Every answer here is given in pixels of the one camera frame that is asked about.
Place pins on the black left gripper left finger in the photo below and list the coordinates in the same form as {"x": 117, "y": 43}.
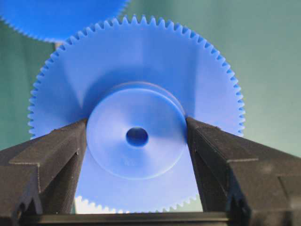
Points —
{"x": 41, "y": 175}

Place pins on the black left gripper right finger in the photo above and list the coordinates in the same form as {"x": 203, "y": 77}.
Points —
{"x": 259, "y": 185}

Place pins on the small blue plastic gear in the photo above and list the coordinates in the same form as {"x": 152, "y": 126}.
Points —
{"x": 136, "y": 82}

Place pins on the large blue plastic gear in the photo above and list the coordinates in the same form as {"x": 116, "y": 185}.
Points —
{"x": 56, "y": 20}

